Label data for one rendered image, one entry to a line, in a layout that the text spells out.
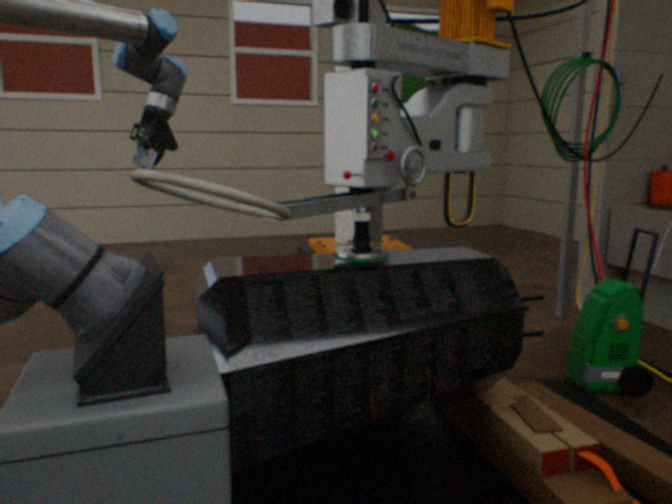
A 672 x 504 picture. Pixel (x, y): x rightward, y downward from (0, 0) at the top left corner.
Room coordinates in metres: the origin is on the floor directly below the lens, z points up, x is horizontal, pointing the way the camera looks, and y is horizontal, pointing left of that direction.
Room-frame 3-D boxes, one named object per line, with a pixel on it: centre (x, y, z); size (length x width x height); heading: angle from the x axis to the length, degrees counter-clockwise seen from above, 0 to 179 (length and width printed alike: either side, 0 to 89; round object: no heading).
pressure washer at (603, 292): (3.03, -1.50, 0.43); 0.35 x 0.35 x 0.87; 89
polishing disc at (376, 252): (2.21, -0.10, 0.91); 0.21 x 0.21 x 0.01
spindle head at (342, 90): (2.27, -0.16, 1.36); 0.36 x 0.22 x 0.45; 134
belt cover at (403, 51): (2.45, -0.36, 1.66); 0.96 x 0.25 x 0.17; 134
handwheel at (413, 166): (2.21, -0.27, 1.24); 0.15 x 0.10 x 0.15; 134
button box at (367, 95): (2.08, -0.13, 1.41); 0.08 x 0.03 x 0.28; 134
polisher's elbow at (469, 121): (2.67, -0.58, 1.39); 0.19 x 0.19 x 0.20
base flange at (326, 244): (3.14, -0.13, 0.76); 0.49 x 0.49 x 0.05; 14
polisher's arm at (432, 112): (2.47, -0.40, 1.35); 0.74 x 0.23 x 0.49; 134
